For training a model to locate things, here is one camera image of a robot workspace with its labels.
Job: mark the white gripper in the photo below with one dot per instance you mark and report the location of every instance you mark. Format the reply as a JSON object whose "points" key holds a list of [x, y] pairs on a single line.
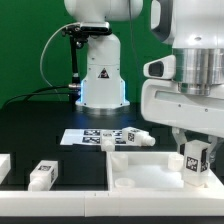
{"points": [[162, 103]]}

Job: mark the white square tabletop part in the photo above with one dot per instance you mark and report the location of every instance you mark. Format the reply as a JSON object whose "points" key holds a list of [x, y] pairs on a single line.
{"points": [[148, 171]]}

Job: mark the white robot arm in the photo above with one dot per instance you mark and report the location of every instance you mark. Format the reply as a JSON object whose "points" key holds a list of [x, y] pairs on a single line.
{"points": [[185, 67]]}

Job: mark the white U-shaped fence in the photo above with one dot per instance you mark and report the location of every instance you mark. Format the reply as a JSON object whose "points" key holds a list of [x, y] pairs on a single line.
{"points": [[111, 203]]}

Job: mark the sheet with fiducial tags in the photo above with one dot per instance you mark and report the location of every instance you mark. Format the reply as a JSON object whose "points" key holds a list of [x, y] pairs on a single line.
{"points": [[89, 136]]}

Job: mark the white block at left edge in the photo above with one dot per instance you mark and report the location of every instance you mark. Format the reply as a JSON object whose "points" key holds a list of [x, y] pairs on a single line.
{"points": [[5, 166]]}

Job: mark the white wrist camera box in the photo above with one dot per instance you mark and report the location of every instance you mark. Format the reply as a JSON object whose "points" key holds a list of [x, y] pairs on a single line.
{"points": [[163, 68]]}

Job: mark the black camera stand pole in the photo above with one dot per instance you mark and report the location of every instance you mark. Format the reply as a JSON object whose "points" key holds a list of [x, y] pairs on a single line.
{"points": [[75, 75]]}

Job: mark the black camera on stand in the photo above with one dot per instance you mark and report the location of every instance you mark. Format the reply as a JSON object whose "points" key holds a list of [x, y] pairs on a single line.
{"points": [[89, 28]]}

